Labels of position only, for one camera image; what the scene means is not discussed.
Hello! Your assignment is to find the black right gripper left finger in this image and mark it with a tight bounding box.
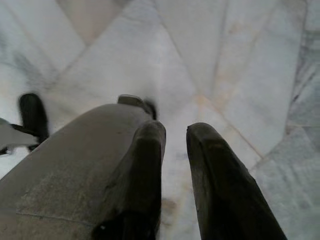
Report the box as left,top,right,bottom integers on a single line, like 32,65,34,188
93,120,167,240

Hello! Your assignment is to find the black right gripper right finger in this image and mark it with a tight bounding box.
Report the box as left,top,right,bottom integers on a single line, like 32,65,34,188
186,122,288,240

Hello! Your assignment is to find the black robot left foot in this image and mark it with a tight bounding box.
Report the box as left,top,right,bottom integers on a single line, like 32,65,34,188
18,92,50,146

